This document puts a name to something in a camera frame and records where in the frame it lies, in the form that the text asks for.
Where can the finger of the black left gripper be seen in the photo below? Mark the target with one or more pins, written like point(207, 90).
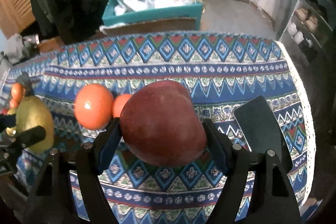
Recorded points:
point(29, 137)
point(7, 121)

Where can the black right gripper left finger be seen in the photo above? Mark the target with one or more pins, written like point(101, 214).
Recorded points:
point(51, 199)

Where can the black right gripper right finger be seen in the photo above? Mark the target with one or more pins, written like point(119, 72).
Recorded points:
point(273, 199)

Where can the yellow pear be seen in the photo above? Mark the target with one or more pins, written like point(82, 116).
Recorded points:
point(32, 111)

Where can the large orange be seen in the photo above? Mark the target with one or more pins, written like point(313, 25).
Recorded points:
point(93, 106)

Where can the small orange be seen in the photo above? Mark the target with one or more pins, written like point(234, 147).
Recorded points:
point(17, 92)
point(118, 104)

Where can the large red apple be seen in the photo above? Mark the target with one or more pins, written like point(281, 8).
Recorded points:
point(160, 126)

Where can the small orange in bowl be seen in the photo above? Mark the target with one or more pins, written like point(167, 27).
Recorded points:
point(17, 92)

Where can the dark fruit bowl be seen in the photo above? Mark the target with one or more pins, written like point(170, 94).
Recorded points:
point(26, 82)

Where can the black smartphone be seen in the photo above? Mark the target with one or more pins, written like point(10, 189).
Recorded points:
point(261, 130)

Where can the grey clothes pile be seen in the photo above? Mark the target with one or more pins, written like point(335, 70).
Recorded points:
point(20, 48)

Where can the wooden louvered door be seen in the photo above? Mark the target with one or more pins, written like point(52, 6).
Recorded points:
point(16, 16)

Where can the blue patterned tablecloth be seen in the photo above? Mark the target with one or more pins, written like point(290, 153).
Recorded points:
point(220, 71)

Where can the grey shoe rack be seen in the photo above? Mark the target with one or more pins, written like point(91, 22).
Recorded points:
point(310, 25)

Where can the brown cardboard box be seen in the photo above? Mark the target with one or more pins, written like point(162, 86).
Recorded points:
point(162, 25)

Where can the teal storage bin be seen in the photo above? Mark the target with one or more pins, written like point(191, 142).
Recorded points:
point(164, 9)

